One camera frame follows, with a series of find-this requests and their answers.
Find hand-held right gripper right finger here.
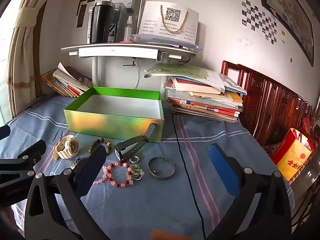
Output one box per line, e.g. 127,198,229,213
208,143,293,240

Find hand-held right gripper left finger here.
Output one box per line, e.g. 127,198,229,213
24,144,110,240

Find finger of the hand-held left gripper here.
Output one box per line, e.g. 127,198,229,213
0,139,47,180
0,125,12,140

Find pale pink bead bracelet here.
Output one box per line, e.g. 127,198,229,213
93,165,108,186

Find brown bead bracelet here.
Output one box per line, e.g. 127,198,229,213
89,137,112,155

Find black wristwatch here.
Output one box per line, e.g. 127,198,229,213
114,124,156,162

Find red and pink bead bracelet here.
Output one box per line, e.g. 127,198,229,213
106,162,134,188

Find white wristwatch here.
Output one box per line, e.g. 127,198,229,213
53,134,80,160

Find shiny green cardboard box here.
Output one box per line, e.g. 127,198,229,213
63,86,165,143

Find green jade bead bracelet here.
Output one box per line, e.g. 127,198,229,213
130,164,145,181

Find silver bangle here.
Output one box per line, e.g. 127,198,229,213
147,157,175,180

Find blue striped cloth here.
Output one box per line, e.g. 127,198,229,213
0,94,295,240

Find red and yellow bag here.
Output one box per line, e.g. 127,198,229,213
271,127,319,182

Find stack of books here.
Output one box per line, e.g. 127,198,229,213
41,62,93,98
144,63,247,123

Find beige curtain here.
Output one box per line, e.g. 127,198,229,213
0,0,48,120

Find red wooden headboard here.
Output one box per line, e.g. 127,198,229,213
221,60,320,155

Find white desk shelf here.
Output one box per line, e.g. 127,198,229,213
61,42,198,90

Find small clear spray bottle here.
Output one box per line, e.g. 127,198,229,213
124,16,133,42

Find black thermos bottle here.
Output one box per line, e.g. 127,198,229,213
89,0,114,44

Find dark transparent container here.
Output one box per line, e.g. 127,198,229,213
107,2,130,43

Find white paper bag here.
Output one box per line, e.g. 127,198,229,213
137,1,200,45

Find thin black cable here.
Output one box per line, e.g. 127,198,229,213
171,107,207,240

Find brown wall decal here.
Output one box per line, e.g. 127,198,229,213
76,0,100,28

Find wall photo collage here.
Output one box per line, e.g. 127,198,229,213
241,0,278,45

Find framed wall picture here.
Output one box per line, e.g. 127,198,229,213
257,0,314,67

